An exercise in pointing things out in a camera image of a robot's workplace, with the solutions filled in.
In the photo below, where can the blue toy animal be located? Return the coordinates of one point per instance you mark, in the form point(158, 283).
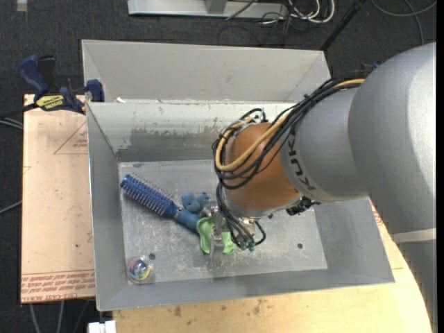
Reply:
point(191, 202)

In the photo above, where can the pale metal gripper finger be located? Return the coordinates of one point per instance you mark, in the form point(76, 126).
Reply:
point(220, 252)
point(212, 253)

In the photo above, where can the brown cardboard board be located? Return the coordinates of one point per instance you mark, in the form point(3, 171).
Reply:
point(55, 200)

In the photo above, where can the grey metal bin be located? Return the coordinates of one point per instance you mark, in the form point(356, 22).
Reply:
point(180, 141)

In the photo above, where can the black cylinder on white bracket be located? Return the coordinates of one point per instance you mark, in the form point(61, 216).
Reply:
point(299, 206)

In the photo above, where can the green cloth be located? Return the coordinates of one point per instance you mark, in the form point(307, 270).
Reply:
point(205, 232)

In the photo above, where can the blue hairbrush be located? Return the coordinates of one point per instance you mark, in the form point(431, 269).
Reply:
point(149, 194)

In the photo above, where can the clear ball with colourful core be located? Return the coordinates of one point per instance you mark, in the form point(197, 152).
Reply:
point(139, 269)

